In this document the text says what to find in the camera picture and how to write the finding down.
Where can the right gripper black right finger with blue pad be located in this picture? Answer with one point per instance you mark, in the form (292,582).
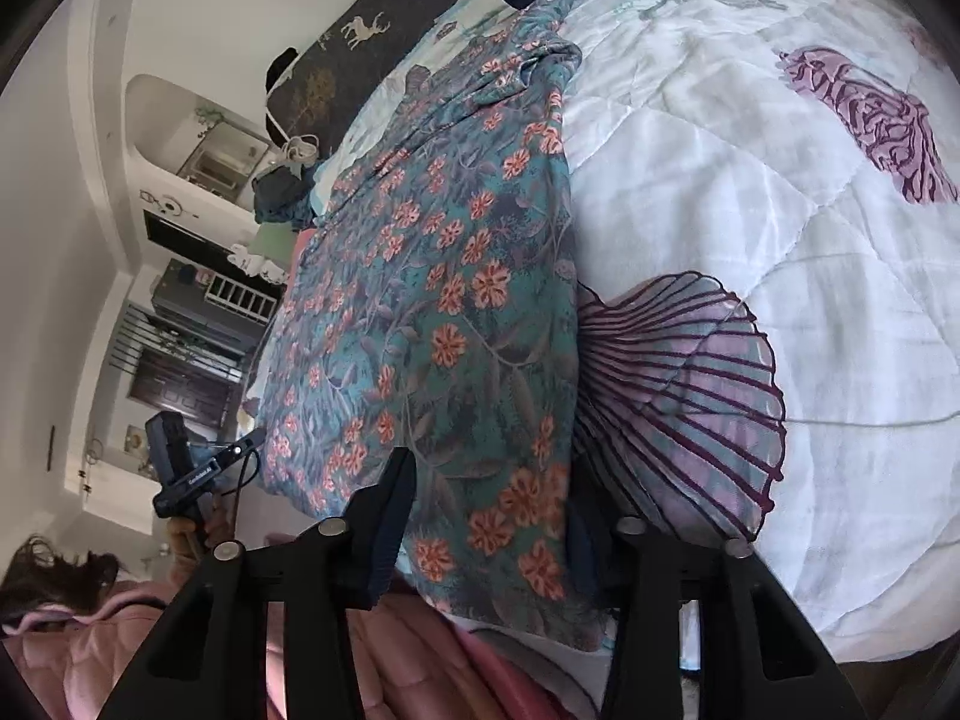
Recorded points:
(759,657)

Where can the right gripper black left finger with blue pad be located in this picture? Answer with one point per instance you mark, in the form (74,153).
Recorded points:
(207,656)

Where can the teal floral patterned garment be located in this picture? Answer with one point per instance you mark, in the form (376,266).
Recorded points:
(434,310)

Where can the dark blue clothes pile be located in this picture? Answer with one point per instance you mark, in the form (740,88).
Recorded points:
(281,196)

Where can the person's left hand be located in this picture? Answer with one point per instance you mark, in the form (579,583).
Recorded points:
(190,540)

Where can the person in pink jacket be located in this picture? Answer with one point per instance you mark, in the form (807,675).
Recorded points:
(69,630)

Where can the dark deer print headboard cover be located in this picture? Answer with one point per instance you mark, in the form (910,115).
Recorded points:
(319,90)

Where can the white seashell print quilt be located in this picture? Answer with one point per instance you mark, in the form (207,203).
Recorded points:
(804,154)

